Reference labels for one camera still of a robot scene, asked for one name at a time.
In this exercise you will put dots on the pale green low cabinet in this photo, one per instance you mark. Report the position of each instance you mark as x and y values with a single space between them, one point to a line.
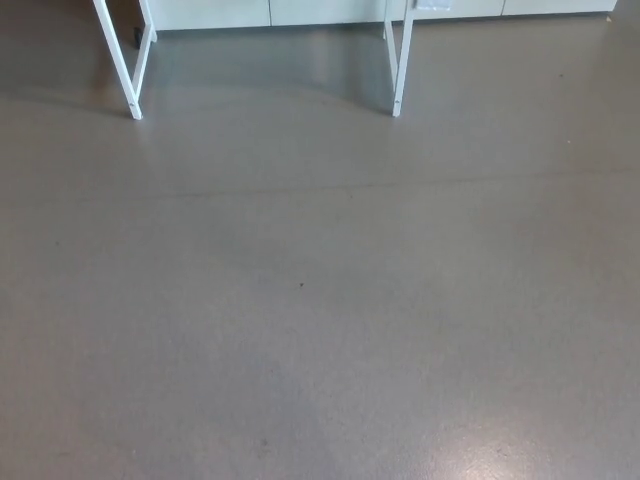
310 11

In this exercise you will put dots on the small black floor object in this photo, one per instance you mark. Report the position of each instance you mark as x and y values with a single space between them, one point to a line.
136 37

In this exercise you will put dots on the white metal desk leg frame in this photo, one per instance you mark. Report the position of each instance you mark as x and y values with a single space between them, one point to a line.
401 65
126 70

